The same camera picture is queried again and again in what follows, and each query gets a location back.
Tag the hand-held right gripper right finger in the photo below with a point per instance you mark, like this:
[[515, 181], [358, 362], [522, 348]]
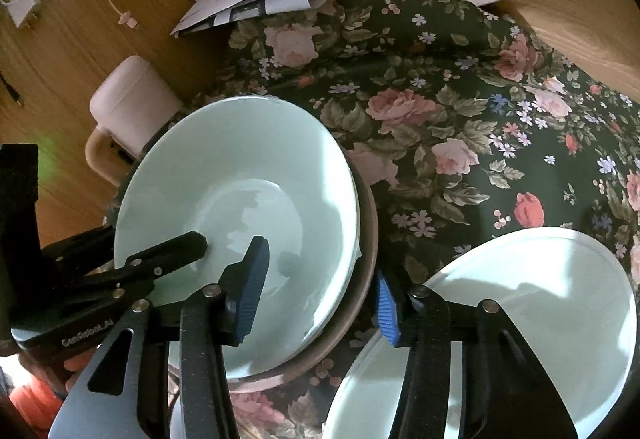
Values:
[[387, 314]]

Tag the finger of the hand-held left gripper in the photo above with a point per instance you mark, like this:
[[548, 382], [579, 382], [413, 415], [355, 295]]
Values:
[[85, 249], [170, 254]]

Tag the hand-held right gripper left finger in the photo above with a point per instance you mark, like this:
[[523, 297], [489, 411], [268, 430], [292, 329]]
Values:
[[250, 289]]

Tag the brown plate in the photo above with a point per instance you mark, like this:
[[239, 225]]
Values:
[[369, 249]]

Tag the mint green plate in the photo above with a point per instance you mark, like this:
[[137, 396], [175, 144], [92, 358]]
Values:
[[280, 199]]

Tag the mint green bowl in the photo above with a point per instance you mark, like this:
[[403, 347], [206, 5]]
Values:
[[540, 309]]

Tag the person's left forearm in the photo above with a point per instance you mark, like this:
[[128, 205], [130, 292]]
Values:
[[35, 396]]

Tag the person's left hand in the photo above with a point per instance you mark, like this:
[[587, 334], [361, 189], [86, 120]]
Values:
[[77, 365]]

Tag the dark floral tablecloth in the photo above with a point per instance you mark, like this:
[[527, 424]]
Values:
[[450, 69]]

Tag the white charger plug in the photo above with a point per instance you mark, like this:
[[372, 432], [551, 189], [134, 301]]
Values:
[[20, 1]]

